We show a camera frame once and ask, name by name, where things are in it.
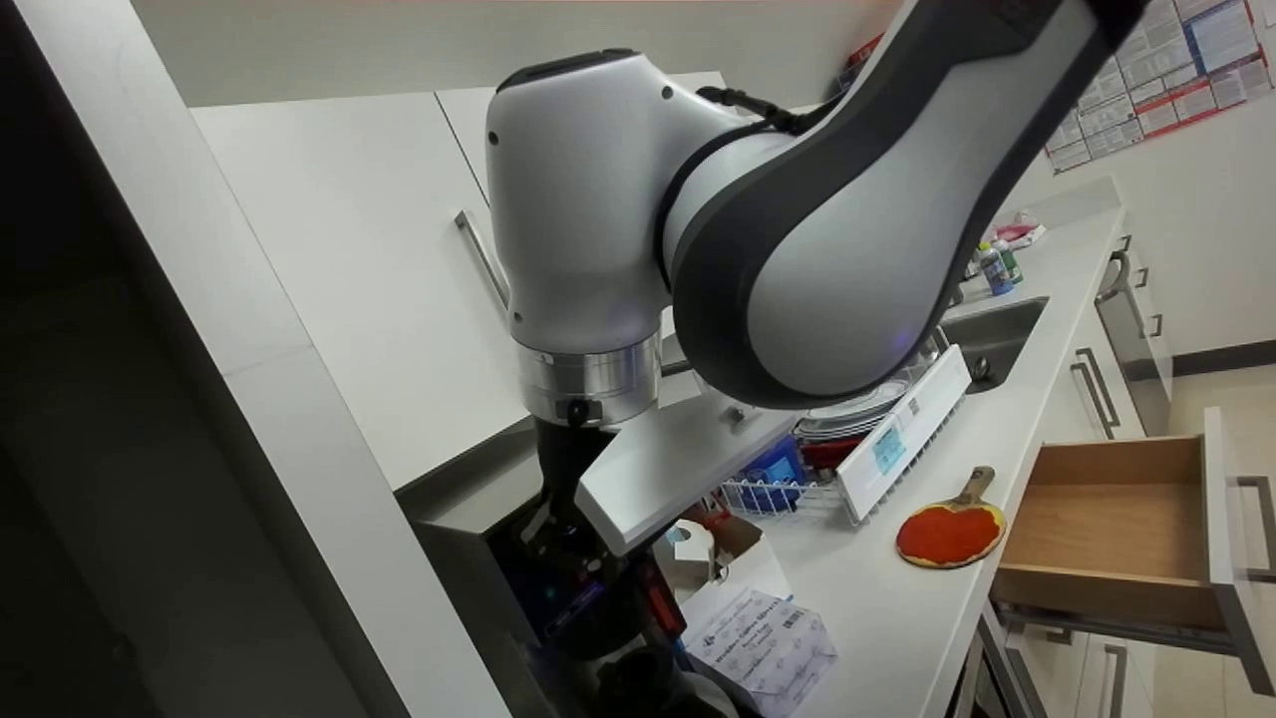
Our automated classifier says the blue label bottle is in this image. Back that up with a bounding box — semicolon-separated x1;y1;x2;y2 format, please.
978;237;1026;298

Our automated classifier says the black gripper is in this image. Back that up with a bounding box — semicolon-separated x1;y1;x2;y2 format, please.
520;410;630;620

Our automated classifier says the red ping pong paddle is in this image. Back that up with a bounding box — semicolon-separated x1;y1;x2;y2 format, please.
893;463;1007;576

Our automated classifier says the open wooden drawer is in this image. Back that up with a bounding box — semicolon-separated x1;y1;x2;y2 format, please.
993;402;1276;700

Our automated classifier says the wall calendar poster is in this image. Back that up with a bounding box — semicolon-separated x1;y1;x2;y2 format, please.
1038;0;1276;180

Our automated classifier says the steel built-in dishwasher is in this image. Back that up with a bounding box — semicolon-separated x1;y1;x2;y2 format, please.
1087;237;1180;438

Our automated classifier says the red bowl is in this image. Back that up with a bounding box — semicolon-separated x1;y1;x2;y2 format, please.
799;430;868;479

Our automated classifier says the printed paper sheet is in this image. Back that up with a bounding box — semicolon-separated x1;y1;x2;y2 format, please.
674;582;843;718

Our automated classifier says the long steel cabinet handle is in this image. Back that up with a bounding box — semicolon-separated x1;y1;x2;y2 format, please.
450;209;516;321

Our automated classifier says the small brown white box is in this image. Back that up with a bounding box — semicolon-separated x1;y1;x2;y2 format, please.
659;503;764;592

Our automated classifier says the steel kitchen sink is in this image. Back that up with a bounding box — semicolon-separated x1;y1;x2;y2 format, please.
937;293;1054;397

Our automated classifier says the black coffee carafe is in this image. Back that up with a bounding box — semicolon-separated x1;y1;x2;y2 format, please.
582;643;730;718

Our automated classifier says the large white cabinet door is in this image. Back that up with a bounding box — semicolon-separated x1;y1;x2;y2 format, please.
193;92;546;494

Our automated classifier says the white wire dish rack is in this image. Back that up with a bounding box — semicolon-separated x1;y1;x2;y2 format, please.
714;466;819;527

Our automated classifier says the blue and white box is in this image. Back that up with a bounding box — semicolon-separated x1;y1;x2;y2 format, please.
835;344;978;531

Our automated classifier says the steel drawer handle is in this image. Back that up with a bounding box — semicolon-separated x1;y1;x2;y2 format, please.
1233;473;1276;587

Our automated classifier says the steel lower cabinet handle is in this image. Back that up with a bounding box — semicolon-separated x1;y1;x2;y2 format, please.
1066;344;1124;443

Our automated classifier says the red white packet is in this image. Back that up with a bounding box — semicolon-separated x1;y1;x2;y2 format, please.
989;213;1047;252

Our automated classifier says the black steel coffee machine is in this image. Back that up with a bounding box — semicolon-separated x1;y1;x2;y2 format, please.
392;418;750;718

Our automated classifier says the stack of glass plates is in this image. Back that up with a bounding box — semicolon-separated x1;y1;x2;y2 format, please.
795;391;898;443

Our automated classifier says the blue plastic container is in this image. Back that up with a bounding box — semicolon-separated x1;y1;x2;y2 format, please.
744;434;812;493

